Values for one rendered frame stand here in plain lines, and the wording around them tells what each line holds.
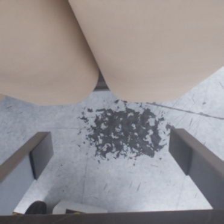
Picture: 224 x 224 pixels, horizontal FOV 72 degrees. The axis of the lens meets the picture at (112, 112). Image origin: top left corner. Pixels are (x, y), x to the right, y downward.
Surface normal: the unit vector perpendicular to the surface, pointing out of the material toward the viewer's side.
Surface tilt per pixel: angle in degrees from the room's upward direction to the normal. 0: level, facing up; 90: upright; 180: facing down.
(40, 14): 90
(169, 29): 90
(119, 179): 0
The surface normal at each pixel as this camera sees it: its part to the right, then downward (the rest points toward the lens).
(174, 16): 0.01, 0.99
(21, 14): 0.80, 0.57
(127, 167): -0.11, -0.14
